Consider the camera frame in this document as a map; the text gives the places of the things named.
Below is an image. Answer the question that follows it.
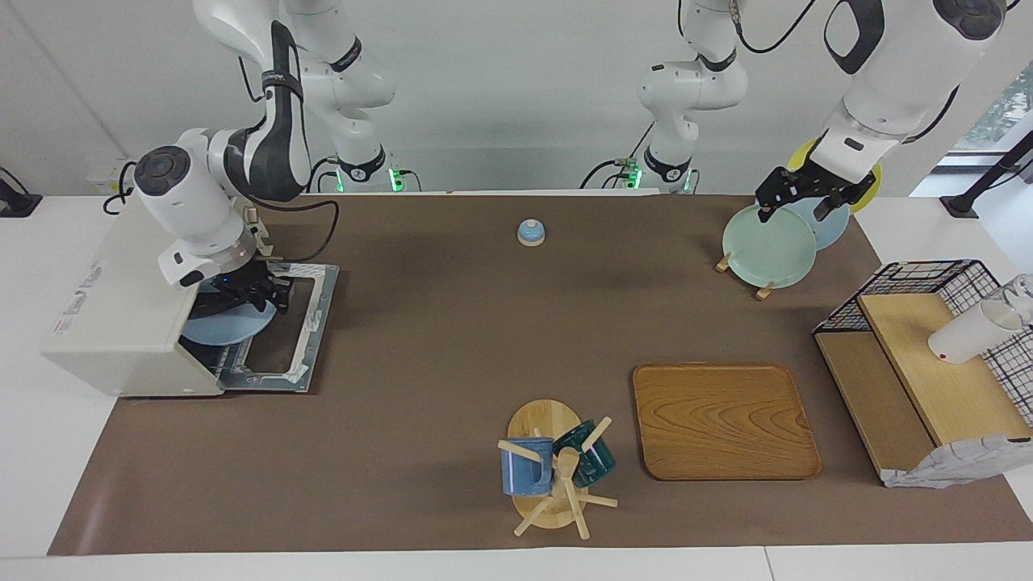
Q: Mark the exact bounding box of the blue mug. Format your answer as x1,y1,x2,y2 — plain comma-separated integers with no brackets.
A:
500,437,555,496

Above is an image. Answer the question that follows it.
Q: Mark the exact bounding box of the wooden mug tree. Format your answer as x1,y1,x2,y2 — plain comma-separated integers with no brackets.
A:
496,399,620,540

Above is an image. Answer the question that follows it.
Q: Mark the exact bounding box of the wooden two-tier shelf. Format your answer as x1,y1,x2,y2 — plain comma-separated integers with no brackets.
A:
813,292,1033,477

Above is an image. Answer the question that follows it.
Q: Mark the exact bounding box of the wooden plate rack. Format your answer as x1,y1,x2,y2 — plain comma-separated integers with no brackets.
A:
715,252,777,302

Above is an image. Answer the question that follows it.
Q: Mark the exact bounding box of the yellow plate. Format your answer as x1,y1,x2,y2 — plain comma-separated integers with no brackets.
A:
787,139,883,215

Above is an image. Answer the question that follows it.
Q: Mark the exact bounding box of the light blue serving plate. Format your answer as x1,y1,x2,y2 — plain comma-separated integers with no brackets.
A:
181,277,277,347

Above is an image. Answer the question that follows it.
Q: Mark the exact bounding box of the white cup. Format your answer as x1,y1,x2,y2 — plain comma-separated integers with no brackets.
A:
927,299,1033,366

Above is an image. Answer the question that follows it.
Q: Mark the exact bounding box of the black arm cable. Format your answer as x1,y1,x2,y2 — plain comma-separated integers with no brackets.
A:
730,0,818,55
238,198,341,264

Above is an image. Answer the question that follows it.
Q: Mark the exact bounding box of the grey marbled cloth strip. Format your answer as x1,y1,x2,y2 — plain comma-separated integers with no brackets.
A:
881,434,1033,489

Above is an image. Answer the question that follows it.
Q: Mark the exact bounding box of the wooden serving tray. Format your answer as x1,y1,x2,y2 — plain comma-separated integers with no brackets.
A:
632,362,822,482

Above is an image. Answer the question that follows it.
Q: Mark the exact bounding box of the black wire mesh basket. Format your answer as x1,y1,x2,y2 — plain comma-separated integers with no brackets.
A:
813,259,1033,428

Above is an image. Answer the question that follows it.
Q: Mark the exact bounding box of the black base cable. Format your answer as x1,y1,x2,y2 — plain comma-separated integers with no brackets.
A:
305,157,340,194
579,121,655,192

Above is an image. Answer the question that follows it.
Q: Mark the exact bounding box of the pale blue racked plate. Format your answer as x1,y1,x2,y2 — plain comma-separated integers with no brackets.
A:
787,194,851,251

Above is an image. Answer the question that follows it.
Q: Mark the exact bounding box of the brown table mat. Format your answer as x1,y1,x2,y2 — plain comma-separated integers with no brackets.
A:
47,194,1033,556

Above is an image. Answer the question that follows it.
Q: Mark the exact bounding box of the window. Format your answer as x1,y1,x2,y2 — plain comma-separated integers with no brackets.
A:
952,61,1033,154

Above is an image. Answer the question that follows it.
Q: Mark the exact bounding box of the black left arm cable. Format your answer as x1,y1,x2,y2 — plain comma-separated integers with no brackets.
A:
730,0,818,55

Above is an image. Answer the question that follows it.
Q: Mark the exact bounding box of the white toaster oven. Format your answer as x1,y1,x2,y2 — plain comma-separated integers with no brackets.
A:
40,194,228,398

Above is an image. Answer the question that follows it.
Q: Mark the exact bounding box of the black table clamp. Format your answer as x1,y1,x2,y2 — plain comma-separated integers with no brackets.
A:
0,165,43,218

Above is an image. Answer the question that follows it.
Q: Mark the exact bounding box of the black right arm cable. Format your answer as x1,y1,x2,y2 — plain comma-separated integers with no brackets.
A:
238,198,341,264

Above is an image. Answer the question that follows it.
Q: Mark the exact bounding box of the black stand with pole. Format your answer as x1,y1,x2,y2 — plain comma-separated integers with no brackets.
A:
940,129,1033,219

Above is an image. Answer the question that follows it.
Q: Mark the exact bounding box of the toaster oven glass door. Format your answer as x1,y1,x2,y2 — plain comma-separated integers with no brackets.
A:
216,262,340,394

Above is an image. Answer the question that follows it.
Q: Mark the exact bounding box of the black oven power cable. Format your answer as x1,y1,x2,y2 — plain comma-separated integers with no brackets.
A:
102,160,136,215

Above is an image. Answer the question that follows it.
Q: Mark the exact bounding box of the pale green plate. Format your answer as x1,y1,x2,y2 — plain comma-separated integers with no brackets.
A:
721,203,818,290

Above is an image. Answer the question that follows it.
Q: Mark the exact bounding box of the dark green mug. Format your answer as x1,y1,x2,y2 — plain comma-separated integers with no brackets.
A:
554,420,617,487

